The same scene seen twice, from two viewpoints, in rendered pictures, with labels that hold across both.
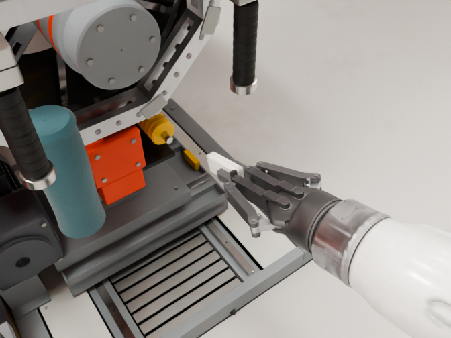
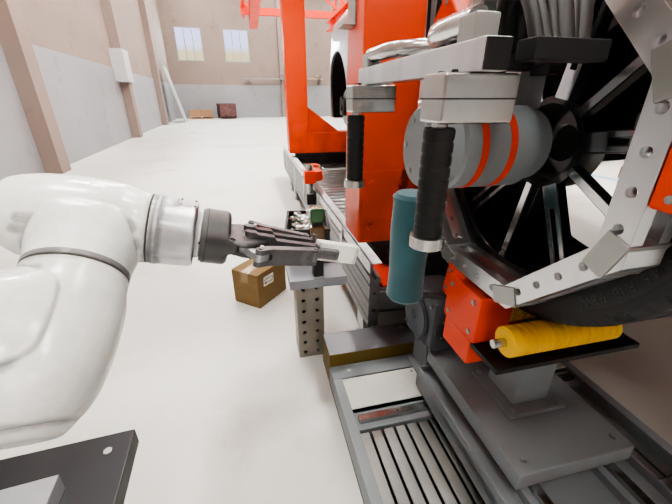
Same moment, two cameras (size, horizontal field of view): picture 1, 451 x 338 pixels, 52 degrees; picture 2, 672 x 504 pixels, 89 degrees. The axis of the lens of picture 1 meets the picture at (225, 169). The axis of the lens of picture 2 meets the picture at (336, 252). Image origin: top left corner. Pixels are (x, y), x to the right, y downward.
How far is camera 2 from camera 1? 0.85 m
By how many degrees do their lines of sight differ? 86
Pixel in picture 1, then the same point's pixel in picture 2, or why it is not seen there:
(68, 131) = (401, 199)
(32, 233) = (426, 304)
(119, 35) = (419, 133)
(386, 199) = not seen: outside the picture
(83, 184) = (394, 249)
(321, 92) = not seen: outside the picture
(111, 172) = (453, 309)
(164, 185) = (526, 448)
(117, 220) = (469, 393)
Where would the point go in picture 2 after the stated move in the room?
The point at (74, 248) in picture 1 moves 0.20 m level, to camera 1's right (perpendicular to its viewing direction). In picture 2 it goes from (440, 361) to (429, 414)
